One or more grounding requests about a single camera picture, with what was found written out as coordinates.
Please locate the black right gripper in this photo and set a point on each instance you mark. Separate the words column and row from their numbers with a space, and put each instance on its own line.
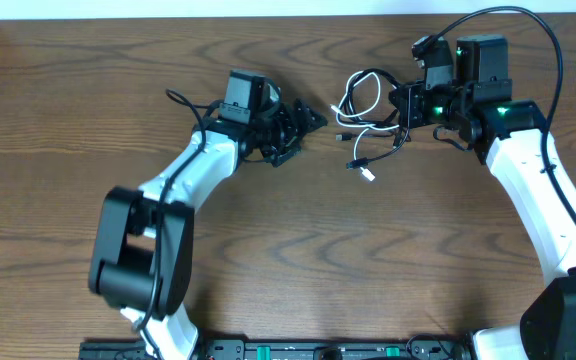
column 411, row 109

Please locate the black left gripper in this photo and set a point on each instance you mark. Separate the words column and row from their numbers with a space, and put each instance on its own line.
column 288, row 136

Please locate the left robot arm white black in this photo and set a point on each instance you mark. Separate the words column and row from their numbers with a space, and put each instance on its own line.
column 142, row 258

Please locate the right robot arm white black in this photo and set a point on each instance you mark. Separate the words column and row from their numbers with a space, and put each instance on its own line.
column 467, row 89

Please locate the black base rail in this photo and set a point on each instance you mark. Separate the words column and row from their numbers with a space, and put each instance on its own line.
column 419, row 348

